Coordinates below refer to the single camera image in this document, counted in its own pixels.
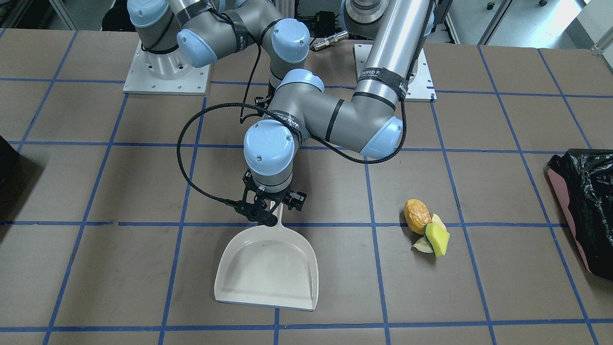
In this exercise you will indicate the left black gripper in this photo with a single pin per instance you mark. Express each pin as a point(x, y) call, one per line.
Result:
point(295, 199)

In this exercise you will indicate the white dustpan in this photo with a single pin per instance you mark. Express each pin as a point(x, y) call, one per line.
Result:
point(269, 266)

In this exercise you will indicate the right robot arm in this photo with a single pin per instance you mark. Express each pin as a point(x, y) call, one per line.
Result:
point(181, 39)

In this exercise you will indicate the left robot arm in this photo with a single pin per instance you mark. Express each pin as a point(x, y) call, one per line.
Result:
point(372, 123)

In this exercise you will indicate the black bin far side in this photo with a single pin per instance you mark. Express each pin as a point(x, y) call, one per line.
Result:
point(8, 160)

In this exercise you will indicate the black lined pink bin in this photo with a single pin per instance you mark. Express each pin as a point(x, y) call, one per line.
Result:
point(582, 182)

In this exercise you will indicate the brown potato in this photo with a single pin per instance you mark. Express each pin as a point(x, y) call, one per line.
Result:
point(417, 215)

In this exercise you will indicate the pale apple slice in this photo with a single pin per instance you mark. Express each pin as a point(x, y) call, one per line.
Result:
point(423, 245)

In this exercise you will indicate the yellow green sponge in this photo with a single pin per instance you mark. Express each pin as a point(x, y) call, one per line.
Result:
point(438, 237)

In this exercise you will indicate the silver metal connector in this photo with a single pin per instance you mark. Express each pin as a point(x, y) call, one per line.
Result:
point(326, 42)

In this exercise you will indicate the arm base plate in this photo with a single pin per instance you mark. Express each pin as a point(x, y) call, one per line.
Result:
point(168, 74)
point(420, 88)

